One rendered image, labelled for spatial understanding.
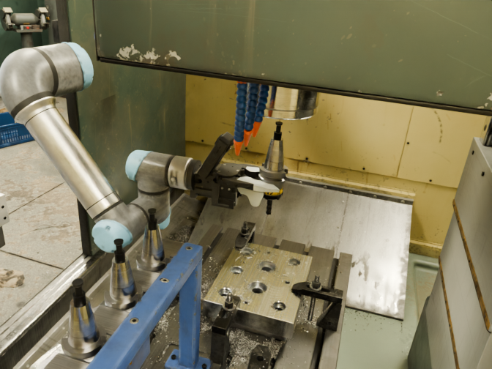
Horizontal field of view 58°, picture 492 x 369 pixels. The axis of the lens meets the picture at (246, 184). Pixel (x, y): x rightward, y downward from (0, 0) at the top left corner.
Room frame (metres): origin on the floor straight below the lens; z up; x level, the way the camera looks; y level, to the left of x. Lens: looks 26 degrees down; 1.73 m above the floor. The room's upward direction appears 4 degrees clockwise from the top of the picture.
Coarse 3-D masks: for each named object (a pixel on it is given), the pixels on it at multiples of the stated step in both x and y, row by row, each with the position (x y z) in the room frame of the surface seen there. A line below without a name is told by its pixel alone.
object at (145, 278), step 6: (132, 270) 0.67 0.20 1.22; (138, 270) 0.67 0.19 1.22; (144, 270) 0.67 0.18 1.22; (138, 276) 0.65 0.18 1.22; (144, 276) 0.65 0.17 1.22; (150, 276) 0.65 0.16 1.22; (156, 276) 0.65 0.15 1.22; (138, 282) 0.63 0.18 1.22; (144, 282) 0.64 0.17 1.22; (150, 282) 0.64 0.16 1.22; (144, 288) 0.62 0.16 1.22
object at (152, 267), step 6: (138, 258) 0.69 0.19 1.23; (168, 258) 0.70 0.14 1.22; (138, 264) 0.68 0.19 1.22; (144, 264) 0.67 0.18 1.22; (150, 264) 0.68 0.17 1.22; (156, 264) 0.68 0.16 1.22; (162, 264) 0.68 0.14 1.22; (150, 270) 0.67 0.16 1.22; (156, 270) 0.67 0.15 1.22; (162, 270) 0.68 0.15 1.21
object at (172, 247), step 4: (164, 240) 0.77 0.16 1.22; (168, 240) 0.77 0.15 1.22; (164, 244) 0.76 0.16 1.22; (168, 244) 0.76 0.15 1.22; (172, 244) 0.76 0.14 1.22; (176, 244) 0.76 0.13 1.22; (180, 244) 0.76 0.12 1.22; (164, 248) 0.74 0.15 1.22; (168, 248) 0.75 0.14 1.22; (172, 248) 0.75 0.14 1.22; (176, 248) 0.75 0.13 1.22; (168, 252) 0.73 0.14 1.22; (172, 252) 0.73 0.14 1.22; (176, 252) 0.74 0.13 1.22; (172, 256) 0.72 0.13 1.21
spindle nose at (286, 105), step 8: (248, 88) 0.84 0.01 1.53; (272, 88) 0.81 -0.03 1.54; (280, 88) 0.81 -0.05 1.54; (272, 96) 0.81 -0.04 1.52; (280, 96) 0.81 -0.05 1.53; (288, 96) 0.81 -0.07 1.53; (296, 96) 0.81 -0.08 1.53; (304, 96) 0.82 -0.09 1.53; (312, 96) 0.83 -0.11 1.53; (320, 96) 0.86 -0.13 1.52; (272, 104) 0.81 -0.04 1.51; (280, 104) 0.81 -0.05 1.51; (288, 104) 0.81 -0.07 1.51; (296, 104) 0.81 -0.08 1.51; (304, 104) 0.82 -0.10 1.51; (312, 104) 0.83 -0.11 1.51; (264, 112) 0.82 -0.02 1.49; (272, 112) 0.81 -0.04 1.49; (280, 112) 0.81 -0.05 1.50; (288, 112) 0.81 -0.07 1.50; (296, 112) 0.82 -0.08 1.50; (304, 112) 0.83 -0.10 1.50; (312, 112) 0.84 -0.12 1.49
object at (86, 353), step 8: (104, 328) 0.51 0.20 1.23; (104, 336) 0.49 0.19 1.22; (64, 344) 0.47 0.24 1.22; (96, 344) 0.48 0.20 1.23; (104, 344) 0.49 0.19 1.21; (64, 352) 0.46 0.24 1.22; (72, 352) 0.46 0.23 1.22; (80, 352) 0.46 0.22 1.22; (88, 352) 0.46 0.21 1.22; (96, 352) 0.47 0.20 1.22; (88, 360) 0.46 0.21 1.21
